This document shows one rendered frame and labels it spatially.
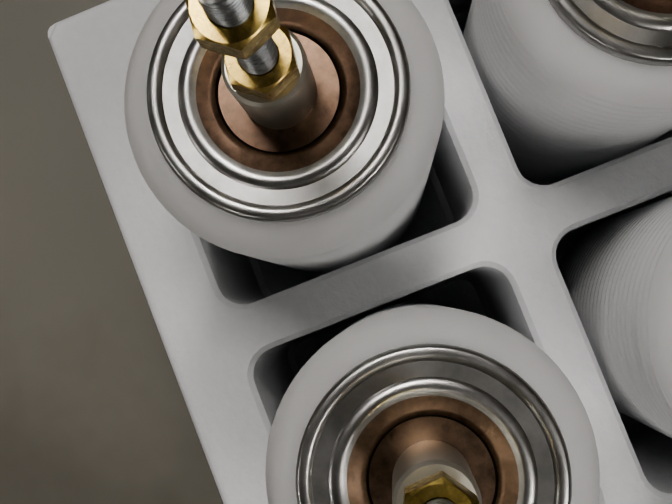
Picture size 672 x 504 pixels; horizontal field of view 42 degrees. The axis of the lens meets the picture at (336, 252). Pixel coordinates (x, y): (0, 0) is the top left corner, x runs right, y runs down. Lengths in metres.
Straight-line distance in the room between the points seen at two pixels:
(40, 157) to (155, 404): 0.16
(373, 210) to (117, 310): 0.29
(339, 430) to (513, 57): 0.13
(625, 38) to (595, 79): 0.01
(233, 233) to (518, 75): 0.11
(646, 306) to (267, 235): 0.11
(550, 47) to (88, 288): 0.34
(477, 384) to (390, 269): 0.08
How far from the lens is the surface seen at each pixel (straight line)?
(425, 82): 0.26
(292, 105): 0.23
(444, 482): 0.21
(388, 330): 0.25
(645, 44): 0.26
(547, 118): 0.31
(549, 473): 0.25
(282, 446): 0.26
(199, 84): 0.26
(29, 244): 0.54
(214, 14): 0.18
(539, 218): 0.32
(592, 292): 0.34
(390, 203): 0.25
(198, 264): 0.33
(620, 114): 0.28
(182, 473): 0.52
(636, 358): 0.28
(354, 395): 0.25
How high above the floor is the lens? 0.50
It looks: 85 degrees down
